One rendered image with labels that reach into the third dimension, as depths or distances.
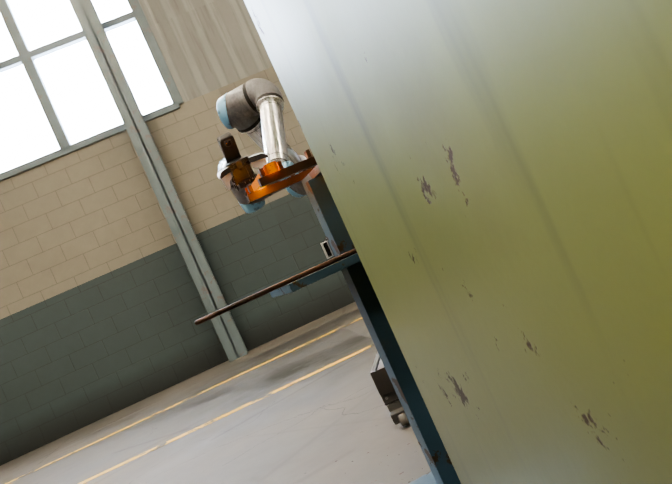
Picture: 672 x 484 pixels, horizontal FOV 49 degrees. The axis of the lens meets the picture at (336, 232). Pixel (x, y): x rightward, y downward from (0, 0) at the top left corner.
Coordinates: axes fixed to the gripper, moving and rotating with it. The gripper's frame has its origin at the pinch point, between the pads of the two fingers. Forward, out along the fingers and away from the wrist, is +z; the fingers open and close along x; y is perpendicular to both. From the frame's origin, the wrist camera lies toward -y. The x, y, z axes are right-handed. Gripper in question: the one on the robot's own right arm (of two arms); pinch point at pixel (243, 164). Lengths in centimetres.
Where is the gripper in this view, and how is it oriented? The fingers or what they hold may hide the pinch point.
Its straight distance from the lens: 209.5
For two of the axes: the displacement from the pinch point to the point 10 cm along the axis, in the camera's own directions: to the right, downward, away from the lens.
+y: 3.9, 8.9, 2.2
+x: -8.8, 4.4, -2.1
